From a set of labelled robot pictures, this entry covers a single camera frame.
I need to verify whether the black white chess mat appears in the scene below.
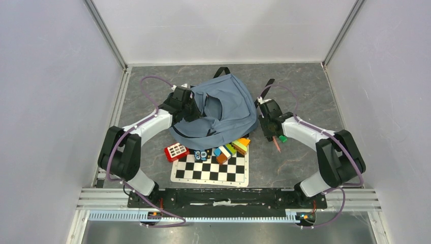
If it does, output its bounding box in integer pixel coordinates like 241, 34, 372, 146
170, 147, 249, 187

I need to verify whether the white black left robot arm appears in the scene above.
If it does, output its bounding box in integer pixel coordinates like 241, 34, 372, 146
98, 86, 201, 207

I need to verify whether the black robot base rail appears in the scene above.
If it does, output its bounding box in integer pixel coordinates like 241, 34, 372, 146
127, 188, 328, 228

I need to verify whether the multicolour toy brick stack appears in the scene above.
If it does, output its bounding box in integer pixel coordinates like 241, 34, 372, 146
213, 137, 251, 165

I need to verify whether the blue owl toy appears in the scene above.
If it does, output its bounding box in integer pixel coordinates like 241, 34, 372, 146
194, 149, 212, 163

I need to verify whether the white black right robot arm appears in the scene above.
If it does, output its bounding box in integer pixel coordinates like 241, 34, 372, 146
256, 98, 366, 207

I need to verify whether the red toy block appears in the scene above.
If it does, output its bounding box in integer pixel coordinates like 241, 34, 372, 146
164, 143, 190, 163

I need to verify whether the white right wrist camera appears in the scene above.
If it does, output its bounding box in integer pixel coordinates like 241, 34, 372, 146
255, 97, 271, 117

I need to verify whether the blue grey backpack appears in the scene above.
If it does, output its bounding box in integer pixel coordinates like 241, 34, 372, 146
169, 67, 258, 150

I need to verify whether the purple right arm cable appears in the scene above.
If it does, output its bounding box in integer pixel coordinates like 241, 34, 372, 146
257, 84, 365, 230

